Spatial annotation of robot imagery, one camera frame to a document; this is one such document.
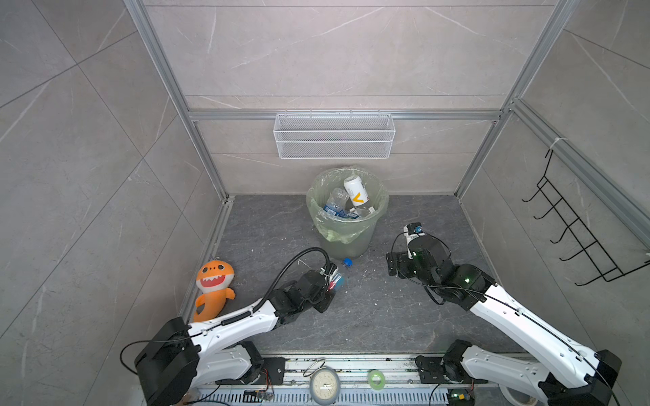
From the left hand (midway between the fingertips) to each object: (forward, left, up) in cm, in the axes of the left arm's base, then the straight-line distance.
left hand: (331, 283), depth 82 cm
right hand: (+3, -22, +12) cm, 25 cm away
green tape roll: (-26, -10, -9) cm, 30 cm away
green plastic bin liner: (+13, -3, +13) cm, 18 cm away
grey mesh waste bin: (+15, -10, -4) cm, 19 cm away
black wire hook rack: (-9, -66, +24) cm, 71 cm away
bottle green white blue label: (+23, -12, +10) cm, 28 cm away
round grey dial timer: (-27, +3, -5) cm, 28 cm away
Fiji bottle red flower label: (-2, -2, +4) cm, 5 cm away
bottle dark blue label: (+28, -3, +9) cm, 30 cm away
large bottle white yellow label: (+29, -10, +14) cm, 34 cm away
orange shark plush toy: (+3, +40, 0) cm, 40 cm away
